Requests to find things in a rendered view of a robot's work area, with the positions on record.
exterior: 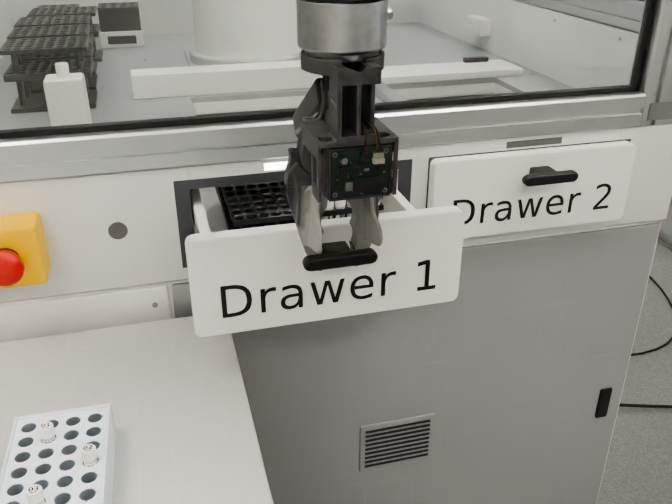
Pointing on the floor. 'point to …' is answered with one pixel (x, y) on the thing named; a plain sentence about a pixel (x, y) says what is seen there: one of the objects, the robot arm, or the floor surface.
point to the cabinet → (430, 375)
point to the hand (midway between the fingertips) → (336, 252)
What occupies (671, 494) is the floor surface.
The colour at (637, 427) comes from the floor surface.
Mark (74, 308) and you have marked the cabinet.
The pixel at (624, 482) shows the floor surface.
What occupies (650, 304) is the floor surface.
